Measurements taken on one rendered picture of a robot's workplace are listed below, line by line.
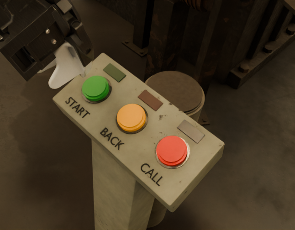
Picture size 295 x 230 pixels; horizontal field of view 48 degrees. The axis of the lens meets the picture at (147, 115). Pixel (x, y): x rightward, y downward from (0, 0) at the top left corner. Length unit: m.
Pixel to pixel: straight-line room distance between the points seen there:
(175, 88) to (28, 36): 0.37
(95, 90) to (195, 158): 0.17
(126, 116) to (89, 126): 0.06
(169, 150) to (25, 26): 0.23
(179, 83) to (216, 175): 0.58
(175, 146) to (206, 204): 0.69
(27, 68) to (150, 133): 0.19
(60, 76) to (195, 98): 0.30
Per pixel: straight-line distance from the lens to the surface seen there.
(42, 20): 0.32
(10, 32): 0.32
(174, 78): 0.65
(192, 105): 0.61
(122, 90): 0.49
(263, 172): 1.24
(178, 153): 0.43
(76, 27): 0.34
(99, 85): 0.49
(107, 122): 0.47
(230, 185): 1.16
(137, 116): 0.45
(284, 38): 1.74
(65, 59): 0.39
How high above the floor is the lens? 0.96
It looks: 49 degrees down
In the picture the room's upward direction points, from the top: 9 degrees clockwise
